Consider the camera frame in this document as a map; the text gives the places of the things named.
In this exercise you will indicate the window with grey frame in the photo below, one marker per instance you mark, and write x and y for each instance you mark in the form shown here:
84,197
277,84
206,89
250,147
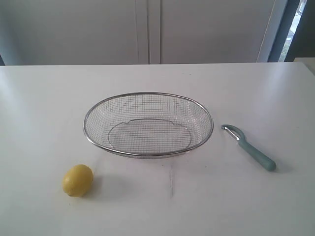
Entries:
290,33

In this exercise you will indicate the white cabinet doors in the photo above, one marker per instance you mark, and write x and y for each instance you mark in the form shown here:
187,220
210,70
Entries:
70,32

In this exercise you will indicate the yellow lemon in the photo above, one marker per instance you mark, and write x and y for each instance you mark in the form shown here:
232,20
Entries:
77,181

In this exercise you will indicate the oval metal wire mesh basket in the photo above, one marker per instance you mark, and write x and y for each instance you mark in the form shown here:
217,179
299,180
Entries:
148,125

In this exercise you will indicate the teal handled vegetable peeler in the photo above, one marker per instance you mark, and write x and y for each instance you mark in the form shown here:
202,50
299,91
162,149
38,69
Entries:
266,162

